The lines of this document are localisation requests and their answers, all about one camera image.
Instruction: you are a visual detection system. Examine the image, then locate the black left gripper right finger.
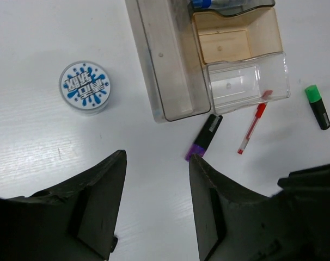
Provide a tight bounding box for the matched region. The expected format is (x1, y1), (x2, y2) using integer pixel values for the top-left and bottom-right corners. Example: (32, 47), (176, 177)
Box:
(189, 155), (330, 260)

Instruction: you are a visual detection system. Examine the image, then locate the red gel pen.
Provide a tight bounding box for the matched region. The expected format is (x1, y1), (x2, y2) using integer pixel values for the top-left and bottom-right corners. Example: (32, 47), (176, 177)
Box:
(237, 90), (273, 155)

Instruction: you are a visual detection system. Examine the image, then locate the purple black highlighter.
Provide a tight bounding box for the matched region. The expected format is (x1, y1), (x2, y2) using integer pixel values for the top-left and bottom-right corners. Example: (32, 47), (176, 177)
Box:
(185, 114), (223, 161)

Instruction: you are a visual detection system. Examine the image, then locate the green black highlighter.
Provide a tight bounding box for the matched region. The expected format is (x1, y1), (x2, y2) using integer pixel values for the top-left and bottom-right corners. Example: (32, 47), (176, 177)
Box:
(304, 85), (330, 130)

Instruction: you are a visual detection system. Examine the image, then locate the round blue white tin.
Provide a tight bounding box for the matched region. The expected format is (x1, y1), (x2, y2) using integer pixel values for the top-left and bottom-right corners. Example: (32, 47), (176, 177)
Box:
(58, 60), (112, 114)

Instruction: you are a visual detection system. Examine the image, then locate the long clear smoky tray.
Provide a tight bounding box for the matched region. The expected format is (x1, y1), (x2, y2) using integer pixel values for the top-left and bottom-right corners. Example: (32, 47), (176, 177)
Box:
(125, 0), (211, 122)

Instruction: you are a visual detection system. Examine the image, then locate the dark smoky plastic tray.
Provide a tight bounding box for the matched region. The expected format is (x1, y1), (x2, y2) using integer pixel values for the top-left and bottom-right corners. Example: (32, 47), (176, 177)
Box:
(191, 0), (276, 17)

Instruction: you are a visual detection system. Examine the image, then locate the blue capped marker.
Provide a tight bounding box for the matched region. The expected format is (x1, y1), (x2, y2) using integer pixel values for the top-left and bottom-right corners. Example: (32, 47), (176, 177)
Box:
(191, 0), (250, 9)

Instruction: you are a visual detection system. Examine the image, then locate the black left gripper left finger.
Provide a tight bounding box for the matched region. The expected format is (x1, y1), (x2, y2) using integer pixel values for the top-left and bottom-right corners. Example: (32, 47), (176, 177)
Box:
(0, 150), (127, 260)

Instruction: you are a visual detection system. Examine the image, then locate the clear plastic tray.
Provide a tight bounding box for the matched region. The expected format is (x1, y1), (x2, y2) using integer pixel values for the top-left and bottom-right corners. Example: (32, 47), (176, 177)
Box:
(206, 52), (291, 115)

